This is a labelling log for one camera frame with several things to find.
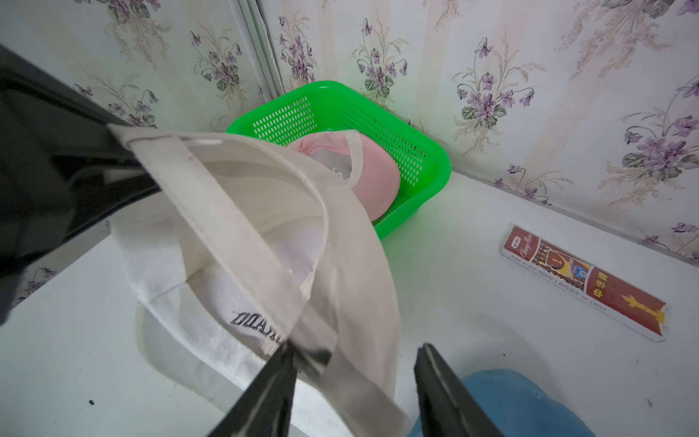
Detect white baseball cap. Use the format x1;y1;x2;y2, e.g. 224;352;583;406
109;125;411;436

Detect light blue baseball cap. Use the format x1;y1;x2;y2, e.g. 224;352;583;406
409;369;595;436

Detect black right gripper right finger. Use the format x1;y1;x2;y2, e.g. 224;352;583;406
414;343;503;437

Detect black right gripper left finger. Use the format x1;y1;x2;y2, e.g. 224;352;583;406
209;342;298;437

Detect pink baseball cap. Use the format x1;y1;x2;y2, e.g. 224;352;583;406
289;129;400;221

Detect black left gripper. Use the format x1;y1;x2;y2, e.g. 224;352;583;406
1;47;159;320

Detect green plastic basket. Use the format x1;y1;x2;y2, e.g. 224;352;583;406
226;81;451;239

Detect red cigarette carton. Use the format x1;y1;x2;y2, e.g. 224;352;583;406
501;224;670;342

